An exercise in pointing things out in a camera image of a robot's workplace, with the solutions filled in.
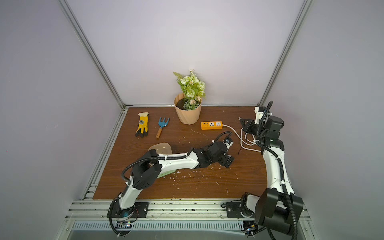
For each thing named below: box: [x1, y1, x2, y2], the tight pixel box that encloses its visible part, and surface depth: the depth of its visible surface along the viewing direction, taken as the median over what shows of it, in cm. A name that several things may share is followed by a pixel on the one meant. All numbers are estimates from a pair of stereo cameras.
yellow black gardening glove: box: [135, 112, 149, 138], surface depth 108 cm
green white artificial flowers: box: [172, 69, 207, 111], surface depth 96 cm
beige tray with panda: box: [147, 142, 173, 155], surface depth 92 cm
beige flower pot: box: [174, 93, 202, 125], surface depth 99 cm
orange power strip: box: [200, 121, 224, 130], surface depth 108 cm
